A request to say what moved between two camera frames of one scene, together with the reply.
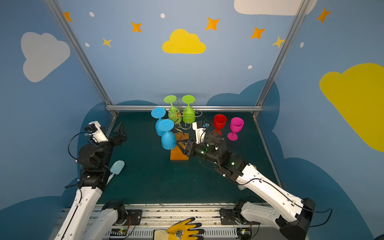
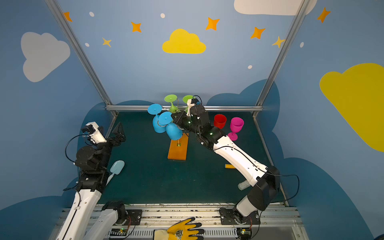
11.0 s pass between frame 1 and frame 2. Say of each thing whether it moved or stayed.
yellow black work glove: stayed
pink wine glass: stayed
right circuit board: stayed
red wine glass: stayed
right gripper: moved
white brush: stayed
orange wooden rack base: stayed
